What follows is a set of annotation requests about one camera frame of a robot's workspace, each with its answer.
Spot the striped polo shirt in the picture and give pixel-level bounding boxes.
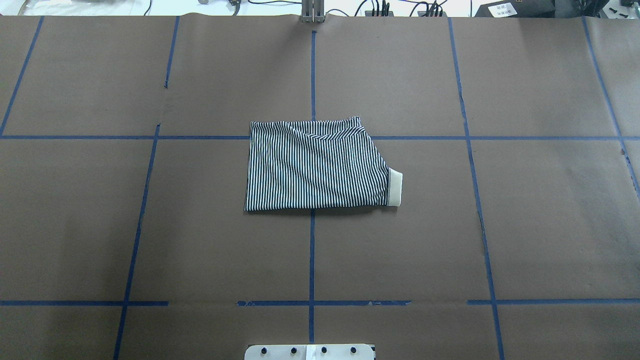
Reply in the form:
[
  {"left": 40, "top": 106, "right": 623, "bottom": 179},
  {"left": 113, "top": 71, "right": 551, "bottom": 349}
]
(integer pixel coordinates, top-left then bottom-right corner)
[{"left": 244, "top": 116, "right": 403, "bottom": 212}]

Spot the black box with label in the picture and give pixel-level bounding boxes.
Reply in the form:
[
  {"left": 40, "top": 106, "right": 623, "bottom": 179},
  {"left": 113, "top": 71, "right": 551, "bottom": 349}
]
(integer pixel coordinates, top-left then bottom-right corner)
[{"left": 473, "top": 0, "right": 556, "bottom": 19}]

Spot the aluminium frame post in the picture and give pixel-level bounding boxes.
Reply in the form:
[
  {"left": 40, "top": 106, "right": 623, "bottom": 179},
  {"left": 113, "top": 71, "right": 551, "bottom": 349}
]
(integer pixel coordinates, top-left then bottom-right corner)
[{"left": 300, "top": 0, "right": 326, "bottom": 24}]

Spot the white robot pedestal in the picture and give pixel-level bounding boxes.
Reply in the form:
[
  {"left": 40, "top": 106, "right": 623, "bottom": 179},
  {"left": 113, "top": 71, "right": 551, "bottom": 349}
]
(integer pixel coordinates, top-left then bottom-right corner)
[{"left": 244, "top": 343, "right": 377, "bottom": 360}]

